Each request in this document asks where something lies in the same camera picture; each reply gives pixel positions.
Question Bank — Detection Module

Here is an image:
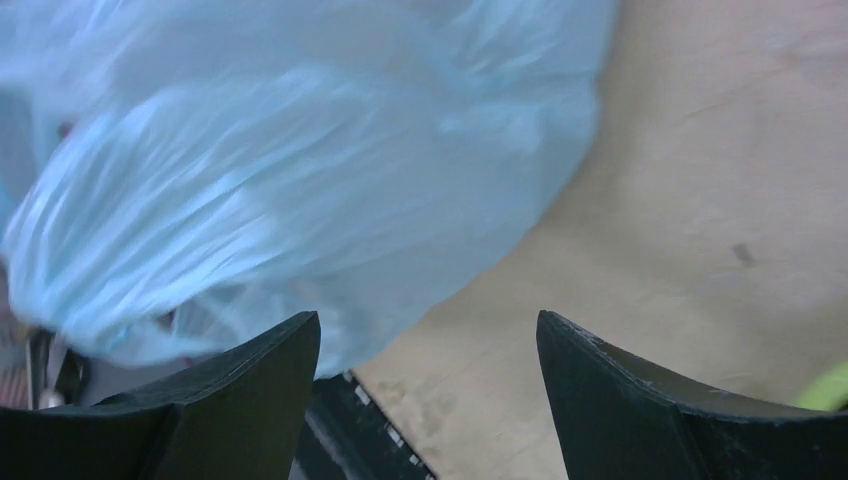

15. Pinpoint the blue plastic bag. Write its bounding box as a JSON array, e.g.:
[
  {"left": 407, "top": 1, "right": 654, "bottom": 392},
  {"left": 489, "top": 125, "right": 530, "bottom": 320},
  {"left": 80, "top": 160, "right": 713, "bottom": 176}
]
[{"left": 1, "top": 1, "right": 619, "bottom": 377}]

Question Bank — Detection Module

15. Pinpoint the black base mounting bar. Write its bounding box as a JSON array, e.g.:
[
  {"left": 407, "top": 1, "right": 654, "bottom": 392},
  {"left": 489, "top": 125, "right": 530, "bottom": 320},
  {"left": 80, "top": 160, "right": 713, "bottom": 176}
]
[{"left": 289, "top": 371, "right": 437, "bottom": 480}]

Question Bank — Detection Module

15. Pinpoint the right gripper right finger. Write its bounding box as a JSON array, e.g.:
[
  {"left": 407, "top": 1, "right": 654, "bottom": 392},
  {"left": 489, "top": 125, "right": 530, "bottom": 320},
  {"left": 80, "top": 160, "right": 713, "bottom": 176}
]
[{"left": 536, "top": 311, "right": 847, "bottom": 479}]

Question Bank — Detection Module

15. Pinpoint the green plastic bowl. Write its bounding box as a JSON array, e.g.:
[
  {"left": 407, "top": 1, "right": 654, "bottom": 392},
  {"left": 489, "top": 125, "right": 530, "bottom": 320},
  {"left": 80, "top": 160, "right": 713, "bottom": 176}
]
[{"left": 793, "top": 362, "right": 847, "bottom": 412}]

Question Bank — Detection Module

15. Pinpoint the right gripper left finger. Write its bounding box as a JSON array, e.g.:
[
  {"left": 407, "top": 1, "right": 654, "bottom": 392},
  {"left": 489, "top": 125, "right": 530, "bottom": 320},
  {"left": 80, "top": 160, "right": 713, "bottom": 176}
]
[{"left": 1, "top": 312, "right": 320, "bottom": 479}]

